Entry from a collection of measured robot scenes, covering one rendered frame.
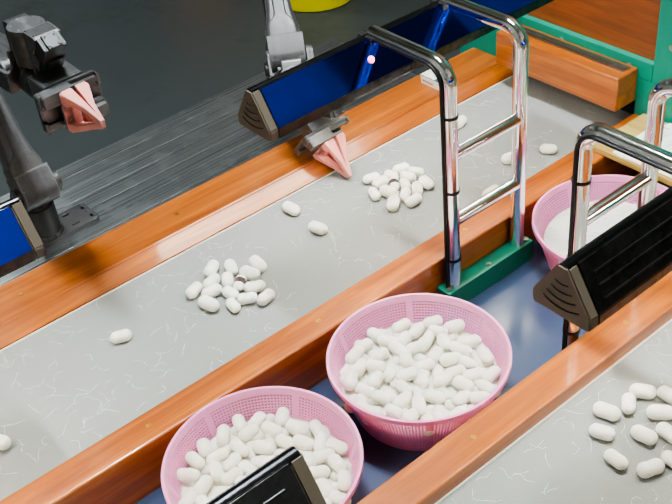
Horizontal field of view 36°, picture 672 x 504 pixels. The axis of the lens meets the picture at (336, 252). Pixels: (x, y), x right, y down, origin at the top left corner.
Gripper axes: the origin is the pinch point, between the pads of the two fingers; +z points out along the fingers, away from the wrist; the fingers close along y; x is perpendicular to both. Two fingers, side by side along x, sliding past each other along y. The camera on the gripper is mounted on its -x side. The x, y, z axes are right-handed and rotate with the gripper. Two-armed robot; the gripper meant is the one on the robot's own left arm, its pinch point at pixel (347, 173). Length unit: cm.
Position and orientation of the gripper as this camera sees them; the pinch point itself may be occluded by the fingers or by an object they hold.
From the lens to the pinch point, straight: 188.0
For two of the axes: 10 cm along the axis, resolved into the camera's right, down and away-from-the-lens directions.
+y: 7.6, -4.6, 4.6
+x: -3.5, 3.1, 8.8
